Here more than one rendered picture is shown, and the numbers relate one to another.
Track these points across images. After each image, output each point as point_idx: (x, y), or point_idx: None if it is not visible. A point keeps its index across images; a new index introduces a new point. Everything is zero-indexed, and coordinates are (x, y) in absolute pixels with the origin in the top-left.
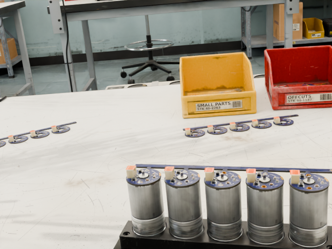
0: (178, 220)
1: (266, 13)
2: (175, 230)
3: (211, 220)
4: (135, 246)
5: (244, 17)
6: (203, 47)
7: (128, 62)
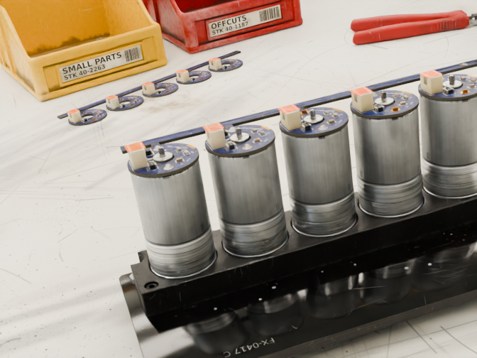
0: (253, 221)
1: None
2: (248, 243)
3: (311, 201)
4: (177, 302)
5: None
6: None
7: None
